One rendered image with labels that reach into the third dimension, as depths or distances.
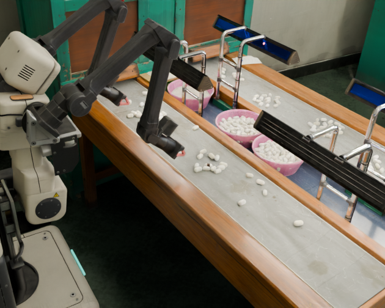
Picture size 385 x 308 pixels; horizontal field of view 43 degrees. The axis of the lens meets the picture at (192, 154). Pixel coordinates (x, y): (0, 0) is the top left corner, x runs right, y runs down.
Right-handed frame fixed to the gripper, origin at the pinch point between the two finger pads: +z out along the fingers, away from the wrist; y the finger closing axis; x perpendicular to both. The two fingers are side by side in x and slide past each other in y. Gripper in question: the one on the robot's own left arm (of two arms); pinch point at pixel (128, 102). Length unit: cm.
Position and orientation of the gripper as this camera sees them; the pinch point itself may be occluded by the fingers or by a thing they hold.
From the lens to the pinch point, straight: 243.9
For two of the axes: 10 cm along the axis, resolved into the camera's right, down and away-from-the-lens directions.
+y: -5.9, -4.8, 6.5
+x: -5.5, 8.3, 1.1
